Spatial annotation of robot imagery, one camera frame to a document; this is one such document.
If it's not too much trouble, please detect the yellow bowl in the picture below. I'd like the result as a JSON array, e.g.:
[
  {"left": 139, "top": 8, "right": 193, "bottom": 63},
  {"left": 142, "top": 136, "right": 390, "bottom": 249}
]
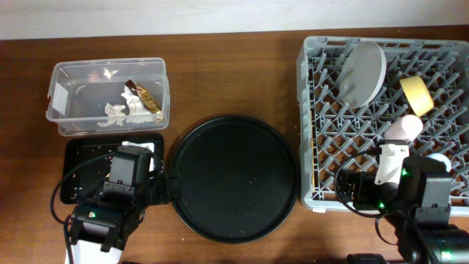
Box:
[{"left": 399, "top": 76, "right": 435, "bottom": 117}]

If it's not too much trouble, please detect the blue plastic cup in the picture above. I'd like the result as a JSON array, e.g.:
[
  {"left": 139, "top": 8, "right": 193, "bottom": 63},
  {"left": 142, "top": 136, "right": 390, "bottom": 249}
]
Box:
[{"left": 427, "top": 153, "right": 451, "bottom": 172}]

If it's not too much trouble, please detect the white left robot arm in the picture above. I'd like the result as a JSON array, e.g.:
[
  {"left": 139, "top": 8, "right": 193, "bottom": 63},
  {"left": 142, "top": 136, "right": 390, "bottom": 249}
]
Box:
[{"left": 63, "top": 172, "right": 181, "bottom": 263}]

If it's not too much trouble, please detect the brown foil wrapper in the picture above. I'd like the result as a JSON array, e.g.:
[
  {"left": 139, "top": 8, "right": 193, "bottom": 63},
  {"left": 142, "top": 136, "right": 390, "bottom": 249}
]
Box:
[{"left": 125, "top": 80, "right": 162, "bottom": 114}]

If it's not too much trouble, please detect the round black serving tray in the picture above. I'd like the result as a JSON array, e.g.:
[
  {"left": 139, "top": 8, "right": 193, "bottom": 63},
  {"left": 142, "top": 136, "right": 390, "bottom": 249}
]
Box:
[{"left": 169, "top": 115, "right": 300, "bottom": 244}]

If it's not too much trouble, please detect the white napkin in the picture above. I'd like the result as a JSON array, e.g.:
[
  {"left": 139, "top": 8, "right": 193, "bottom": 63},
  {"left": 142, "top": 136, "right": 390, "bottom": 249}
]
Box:
[
  {"left": 121, "top": 86, "right": 149, "bottom": 115},
  {"left": 105, "top": 103, "right": 126, "bottom": 117}
]

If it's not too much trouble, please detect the clear plastic waste bin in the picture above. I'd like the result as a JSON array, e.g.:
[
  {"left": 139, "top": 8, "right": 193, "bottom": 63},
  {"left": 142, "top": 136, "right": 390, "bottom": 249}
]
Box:
[{"left": 46, "top": 57, "right": 171, "bottom": 136}]

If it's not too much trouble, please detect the grey dishwasher rack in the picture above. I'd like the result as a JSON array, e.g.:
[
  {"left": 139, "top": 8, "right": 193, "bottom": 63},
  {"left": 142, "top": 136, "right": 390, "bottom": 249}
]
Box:
[{"left": 296, "top": 36, "right": 468, "bottom": 217}]

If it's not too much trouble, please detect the black rectangular tray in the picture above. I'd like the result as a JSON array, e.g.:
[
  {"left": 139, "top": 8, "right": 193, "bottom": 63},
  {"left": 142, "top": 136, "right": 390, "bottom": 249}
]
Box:
[{"left": 59, "top": 132, "right": 166, "bottom": 205}]

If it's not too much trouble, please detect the grey round plate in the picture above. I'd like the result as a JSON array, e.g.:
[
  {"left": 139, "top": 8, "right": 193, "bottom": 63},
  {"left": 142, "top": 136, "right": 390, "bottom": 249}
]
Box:
[{"left": 339, "top": 41, "right": 386, "bottom": 109}]

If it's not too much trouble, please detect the pink plastic cup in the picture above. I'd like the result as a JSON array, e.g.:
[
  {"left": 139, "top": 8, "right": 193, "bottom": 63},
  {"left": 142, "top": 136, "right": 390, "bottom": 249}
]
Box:
[{"left": 384, "top": 114, "right": 424, "bottom": 142}]

